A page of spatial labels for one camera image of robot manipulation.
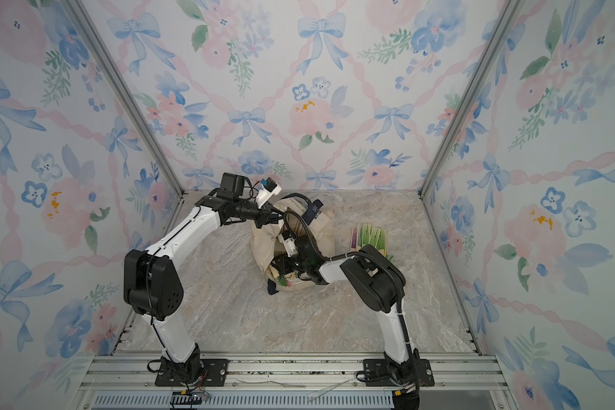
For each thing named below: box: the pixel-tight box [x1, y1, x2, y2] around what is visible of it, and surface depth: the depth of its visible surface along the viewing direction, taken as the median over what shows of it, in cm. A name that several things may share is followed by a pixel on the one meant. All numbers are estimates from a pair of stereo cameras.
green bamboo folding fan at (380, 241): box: [374, 228, 387, 258], surface depth 105 cm
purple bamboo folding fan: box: [351, 227, 358, 250], surface depth 105 cm
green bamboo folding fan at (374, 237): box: [366, 223, 382, 251], surface depth 105 cm
